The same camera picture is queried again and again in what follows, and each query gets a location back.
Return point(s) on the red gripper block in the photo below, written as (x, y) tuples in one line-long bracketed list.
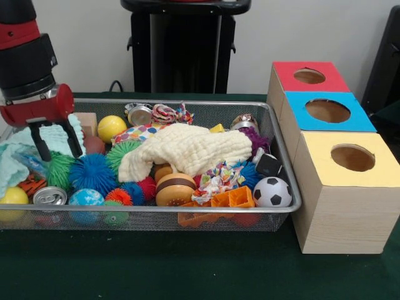
[(37, 112)]

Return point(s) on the mint green cloth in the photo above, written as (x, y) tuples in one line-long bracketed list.
[(9, 159)]

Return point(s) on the cream yellow cloth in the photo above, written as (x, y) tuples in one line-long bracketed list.
[(187, 150)]

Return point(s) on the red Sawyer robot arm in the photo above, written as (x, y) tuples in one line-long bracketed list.
[(25, 62)]

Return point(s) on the clear shallow bin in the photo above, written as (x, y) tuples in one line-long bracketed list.
[(206, 112)]

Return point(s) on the wooden box with three holes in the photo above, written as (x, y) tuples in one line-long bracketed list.
[(337, 219)]

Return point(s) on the small green spiky ball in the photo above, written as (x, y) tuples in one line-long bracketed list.
[(60, 172)]

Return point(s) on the large blue spiky ball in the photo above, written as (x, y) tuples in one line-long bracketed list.
[(94, 175)]

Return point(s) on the silver can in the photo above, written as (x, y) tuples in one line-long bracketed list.
[(50, 196)]

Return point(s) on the yellow ball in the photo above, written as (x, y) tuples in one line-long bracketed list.
[(111, 129)]

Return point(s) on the toy burger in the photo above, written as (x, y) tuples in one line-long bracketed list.
[(175, 189)]

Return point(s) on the colourful dotted packet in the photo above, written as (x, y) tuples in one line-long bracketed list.
[(217, 178)]

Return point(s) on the orange plastic toy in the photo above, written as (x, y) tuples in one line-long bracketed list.
[(220, 203)]

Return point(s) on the dark green table cloth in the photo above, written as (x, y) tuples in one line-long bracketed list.
[(187, 269)]

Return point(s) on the black and white soccer ball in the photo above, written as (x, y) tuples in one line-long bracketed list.
[(272, 192)]

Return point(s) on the black stand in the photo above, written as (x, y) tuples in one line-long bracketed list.
[(387, 75)]

